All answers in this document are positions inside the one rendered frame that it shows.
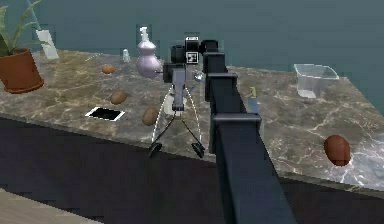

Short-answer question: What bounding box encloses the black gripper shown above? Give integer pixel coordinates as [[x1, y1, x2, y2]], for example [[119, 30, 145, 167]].
[[148, 44, 207, 159]]

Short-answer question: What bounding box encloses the black cellphone with white rim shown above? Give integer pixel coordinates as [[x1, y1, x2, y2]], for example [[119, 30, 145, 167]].
[[84, 106, 126, 122]]

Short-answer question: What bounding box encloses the clear square bowl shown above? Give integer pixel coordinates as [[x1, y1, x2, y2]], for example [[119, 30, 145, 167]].
[[293, 63, 340, 100]]

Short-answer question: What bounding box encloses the brown potato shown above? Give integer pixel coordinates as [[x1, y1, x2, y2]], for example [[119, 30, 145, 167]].
[[109, 89, 129, 106], [141, 106, 160, 127]]

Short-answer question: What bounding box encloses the white cup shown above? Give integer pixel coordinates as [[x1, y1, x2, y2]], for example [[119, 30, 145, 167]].
[[162, 94, 188, 118]]

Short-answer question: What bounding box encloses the marble top dark counter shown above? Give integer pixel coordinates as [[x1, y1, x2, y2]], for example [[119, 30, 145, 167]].
[[0, 49, 384, 224]]

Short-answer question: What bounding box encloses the lavender spray bottle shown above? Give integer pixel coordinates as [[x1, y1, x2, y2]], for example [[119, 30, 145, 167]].
[[135, 26, 163, 80]]

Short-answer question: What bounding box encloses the small orange-brown potato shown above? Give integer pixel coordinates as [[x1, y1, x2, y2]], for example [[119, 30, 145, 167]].
[[101, 64, 117, 75]]

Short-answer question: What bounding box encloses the large red-brown potato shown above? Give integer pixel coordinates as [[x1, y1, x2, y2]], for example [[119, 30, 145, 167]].
[[323, 134, 352, 167]]

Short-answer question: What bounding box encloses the white upright box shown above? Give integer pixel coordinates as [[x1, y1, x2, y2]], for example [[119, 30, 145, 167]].
[[35, 29, 60, 61]]

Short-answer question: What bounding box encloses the green plant in terracotta pot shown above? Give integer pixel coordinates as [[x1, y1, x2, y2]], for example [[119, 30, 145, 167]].
[[0, 0, 50, 95]]

